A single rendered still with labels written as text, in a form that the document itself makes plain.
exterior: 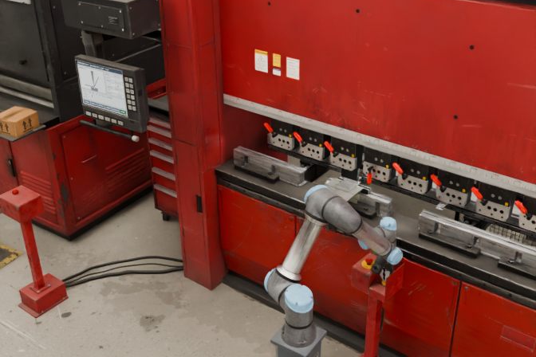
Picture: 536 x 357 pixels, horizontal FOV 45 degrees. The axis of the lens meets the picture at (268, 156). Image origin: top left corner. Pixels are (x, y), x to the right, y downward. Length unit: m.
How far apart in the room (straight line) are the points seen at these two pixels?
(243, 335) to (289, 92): 1.50
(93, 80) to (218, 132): 0.78
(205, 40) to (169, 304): 1.72
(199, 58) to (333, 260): 1.33
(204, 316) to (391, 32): 2.13
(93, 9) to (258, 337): 2.09
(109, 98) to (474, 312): 2.18
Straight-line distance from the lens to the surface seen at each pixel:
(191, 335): 4.05
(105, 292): 4.47
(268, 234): 3.86
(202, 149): 3.78
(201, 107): 3.68
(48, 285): 4.42
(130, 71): 3.45
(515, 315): 3.26
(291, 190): 3.66
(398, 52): 3.05
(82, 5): 3.61
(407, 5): 2.98
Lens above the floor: 2.74
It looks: 28 degrees down
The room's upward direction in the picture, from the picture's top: 1 degrees counter-clockwise
